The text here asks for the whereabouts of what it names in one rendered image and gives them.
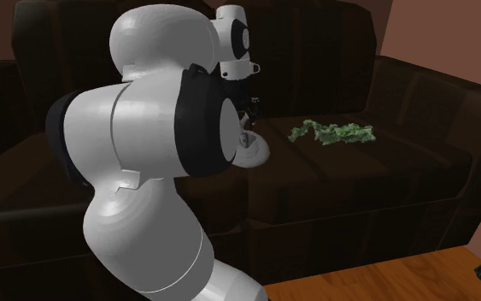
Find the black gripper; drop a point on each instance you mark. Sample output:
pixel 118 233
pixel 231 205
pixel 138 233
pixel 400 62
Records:
pixel 236 89

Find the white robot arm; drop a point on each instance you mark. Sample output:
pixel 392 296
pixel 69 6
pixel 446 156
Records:
pixel 140 125

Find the white round dish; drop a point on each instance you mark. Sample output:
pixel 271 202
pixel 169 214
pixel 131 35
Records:
pixel 256 155

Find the green leafy vegetable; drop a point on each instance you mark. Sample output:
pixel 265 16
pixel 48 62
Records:
pixel 340 133

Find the dark brown sofa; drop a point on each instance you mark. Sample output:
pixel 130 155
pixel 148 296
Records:
pixel 327 183

